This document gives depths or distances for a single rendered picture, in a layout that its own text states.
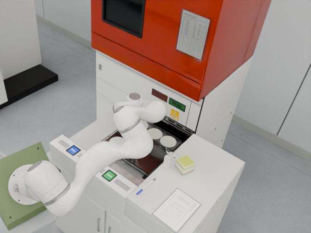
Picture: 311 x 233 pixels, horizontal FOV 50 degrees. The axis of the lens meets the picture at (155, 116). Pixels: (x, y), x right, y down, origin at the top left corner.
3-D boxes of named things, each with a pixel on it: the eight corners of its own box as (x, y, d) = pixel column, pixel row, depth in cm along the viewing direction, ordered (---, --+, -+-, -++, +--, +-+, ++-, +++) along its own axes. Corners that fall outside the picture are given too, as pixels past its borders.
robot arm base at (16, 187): (12, 210, 155) (21, 215, 140) (4, 169, 155) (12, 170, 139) (52, 197, 166) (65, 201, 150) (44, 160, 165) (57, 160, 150)
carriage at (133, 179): (96, 154, 194) (96, 150, 192) (145, 187, 179) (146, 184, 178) (86, 161, 189) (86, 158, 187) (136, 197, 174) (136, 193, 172)
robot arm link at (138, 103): (127, 122, 153) (112, 117, 182) (159, 117, 158) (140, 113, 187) (125, 102, 152) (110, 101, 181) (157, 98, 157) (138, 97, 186)
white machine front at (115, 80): (98, 93, 244) (98, 44, 218) (192, 147, 211) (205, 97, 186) (95, 95, 242) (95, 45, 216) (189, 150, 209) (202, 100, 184)
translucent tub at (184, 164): (185, 162, 181) (187, 153, 177) (193, 171, 177) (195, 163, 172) (174, 167, 178) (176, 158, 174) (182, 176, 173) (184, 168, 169)
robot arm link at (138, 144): (32, 184, 134) (56, 214, 138) (30, 194, 122) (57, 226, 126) (133, 113, 143) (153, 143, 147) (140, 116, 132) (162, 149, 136)
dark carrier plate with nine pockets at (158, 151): (139, 116, 218) (139, 115, 217) (182, 141, 204) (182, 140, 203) (102, 143, 195) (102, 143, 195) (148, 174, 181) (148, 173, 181)
